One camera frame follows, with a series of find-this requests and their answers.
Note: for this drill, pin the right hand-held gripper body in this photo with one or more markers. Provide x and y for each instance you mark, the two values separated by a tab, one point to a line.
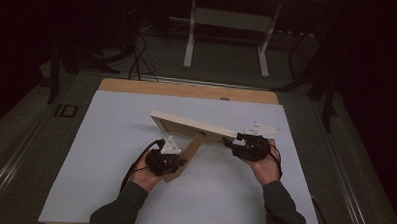
252	147

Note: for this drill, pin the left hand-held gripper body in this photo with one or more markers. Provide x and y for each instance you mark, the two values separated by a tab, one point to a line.
161	162

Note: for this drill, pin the wooden picture frame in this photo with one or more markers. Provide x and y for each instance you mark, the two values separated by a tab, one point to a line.
192	125

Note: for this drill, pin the person's left hand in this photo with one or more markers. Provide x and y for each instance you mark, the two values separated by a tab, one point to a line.
144	178

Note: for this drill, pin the person's right hand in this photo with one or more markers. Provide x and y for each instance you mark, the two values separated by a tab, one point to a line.
268	169

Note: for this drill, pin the black metal stand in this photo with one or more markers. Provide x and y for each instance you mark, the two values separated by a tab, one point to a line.
54	80
327	106

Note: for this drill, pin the black rectangular floor plate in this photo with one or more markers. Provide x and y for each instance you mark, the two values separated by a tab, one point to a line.
58	110

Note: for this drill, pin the metal floor rail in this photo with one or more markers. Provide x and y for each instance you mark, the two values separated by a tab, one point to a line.
344	177
14	159

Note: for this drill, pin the white metal desk frame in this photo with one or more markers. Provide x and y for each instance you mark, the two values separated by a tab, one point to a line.
188	51

